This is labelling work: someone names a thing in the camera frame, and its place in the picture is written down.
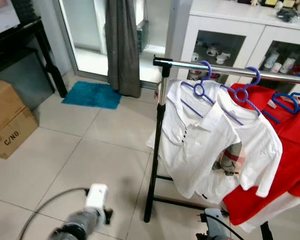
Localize purple plastic hanger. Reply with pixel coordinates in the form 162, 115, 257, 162
179, 60, 217, 119
219, 66, 263, 126

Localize blue plastic hanger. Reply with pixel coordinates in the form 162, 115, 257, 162
262, 72, 300, 124

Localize white polo shirt dark buttons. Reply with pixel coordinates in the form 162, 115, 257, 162
146, 79, 243, 200

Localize red polo shirt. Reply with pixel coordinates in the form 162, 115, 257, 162
222, 82, 300, 227

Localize teal floor mat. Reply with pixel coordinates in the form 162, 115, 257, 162
61, 81, 123, 110

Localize printed brown cardboard box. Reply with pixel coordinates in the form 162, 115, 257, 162
0, 76, 40, 160

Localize chrome black clothes rack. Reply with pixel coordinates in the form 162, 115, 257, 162
144, 56, 300, 240

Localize grey curtain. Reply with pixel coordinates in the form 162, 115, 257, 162
104, 0, 142, 99

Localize white bottle red base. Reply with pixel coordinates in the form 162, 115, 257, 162
281, 57, 297, 74

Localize white framed glass door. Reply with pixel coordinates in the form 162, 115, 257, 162
54, 0, 191, 86

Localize black side table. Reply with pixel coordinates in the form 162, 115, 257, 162
0, 17, 69, 99

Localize white glass door cabinet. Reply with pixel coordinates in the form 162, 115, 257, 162
177, 0, 300, 88

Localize white box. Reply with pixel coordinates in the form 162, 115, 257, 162
0, 0, 22, 37

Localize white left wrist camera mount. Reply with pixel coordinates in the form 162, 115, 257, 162
85, 183, 109, 211

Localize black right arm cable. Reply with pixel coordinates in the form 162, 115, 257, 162
210, 213, 232, 240

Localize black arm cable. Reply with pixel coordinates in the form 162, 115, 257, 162
17, 187, 91, 240
210, 213, 232, 240

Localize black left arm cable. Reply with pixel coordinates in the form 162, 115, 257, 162
17, 187, 91, 240

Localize black cable bundle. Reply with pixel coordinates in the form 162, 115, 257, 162
277, 6, 300, 24

